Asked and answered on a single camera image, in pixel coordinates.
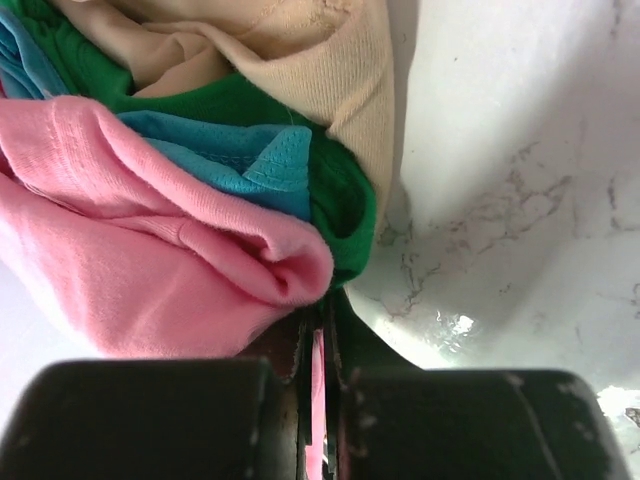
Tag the folded light blue shirt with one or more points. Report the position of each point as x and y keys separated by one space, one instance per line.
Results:
x=267 y=165

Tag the green item under shirt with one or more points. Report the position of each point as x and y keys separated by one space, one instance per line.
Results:
x=342 y=202

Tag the folded beige shirt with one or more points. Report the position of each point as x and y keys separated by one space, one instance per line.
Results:
x=331 y=61

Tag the pink t shirt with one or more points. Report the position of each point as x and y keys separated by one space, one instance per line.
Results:
x=131 y=254

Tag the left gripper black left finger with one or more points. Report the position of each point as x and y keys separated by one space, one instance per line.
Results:
x=246 y=417

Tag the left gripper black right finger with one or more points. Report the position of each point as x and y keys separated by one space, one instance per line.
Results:
x=387 y=418

